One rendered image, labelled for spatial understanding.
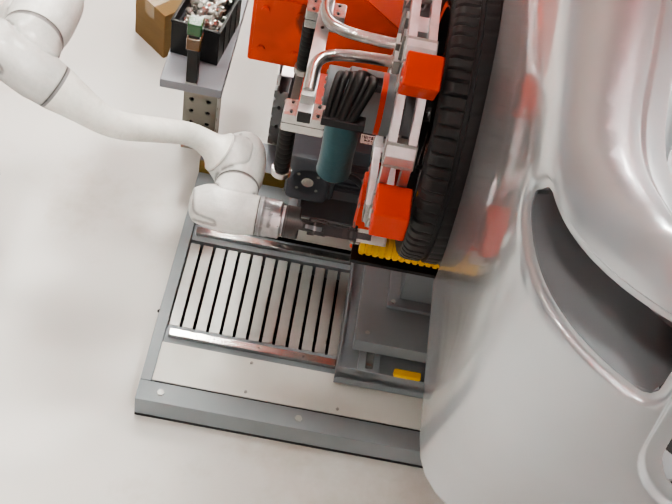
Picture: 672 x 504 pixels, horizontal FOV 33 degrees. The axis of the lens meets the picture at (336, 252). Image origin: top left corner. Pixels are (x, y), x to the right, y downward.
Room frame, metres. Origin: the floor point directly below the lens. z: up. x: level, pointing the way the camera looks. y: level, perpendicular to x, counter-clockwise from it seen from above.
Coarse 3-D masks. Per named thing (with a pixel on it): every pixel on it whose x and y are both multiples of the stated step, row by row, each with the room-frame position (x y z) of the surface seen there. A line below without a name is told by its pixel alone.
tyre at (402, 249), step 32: (480, 0) 1.91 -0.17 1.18; (480, 32) 1.83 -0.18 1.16; (448, 64) 1.76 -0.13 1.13; (480, 64) 1.76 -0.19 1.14; (448, 96) 1.70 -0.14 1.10; (480, 96) 1.71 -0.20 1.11; (448, 128) 1.66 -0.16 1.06; (448, 160) 1.62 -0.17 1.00; (416, 192) 1.65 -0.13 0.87; (448, 192) 1.61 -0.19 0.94; (416, 224) 1.59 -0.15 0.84; (448, 224) 1.59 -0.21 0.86; (416, 256) 1.62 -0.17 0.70
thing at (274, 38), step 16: (256, 0) 2.32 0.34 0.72; (272, 0) 2.32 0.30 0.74; (288, 0) 2.32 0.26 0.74; (304, 0) 2.33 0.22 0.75; (256, 16) 2.31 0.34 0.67; (272, 16) 2.32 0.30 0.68; (288, 16) 2.32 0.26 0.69; (304, 16) 2.32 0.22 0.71; (256, 32) 2.32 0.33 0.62; (272, 32) 2.32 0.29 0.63; (288, 32) 2.32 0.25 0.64; (256, 48) 2.32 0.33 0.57; (272, 48) 2.32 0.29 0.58; (288, 48) 2.32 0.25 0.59; (288, 64) 2.33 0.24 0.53
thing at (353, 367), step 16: (352, 272) 1.97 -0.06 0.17; (352, 288) 1.94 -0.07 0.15; (352, 304) 1.88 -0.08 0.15; (352, 320) 1.83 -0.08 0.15; (352, 336) 1.78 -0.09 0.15; (352, 352) 1.73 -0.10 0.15; (368, 352) 1.72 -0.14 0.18; (336, 368) 1.67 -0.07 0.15; (352, 368) 1.66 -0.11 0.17; (368, 368) 1.67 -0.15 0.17; (384, 368) 1.70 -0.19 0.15; (400, 368) 1.71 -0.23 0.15; (416, 368) 1.73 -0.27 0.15; (352, 384) 1.66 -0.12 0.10; (368, 384) 1.67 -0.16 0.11; (384, 384) 1.67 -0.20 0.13; (400, 384) 1.67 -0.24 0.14; (416, 384) 1.67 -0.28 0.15
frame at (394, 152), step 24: (408, 0) 2.07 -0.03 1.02; (432, 0) 1.97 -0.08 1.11; (408, 24) 1.90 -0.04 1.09; (432, 24) 1.88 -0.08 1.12; (408, 48) 1.79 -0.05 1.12; (432, 48) 1.80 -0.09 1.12; (384, 144) 2.01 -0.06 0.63; (408, 144) 1.66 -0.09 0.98; (384, 168) 1.64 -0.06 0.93; (408, 168) 1.64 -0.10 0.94
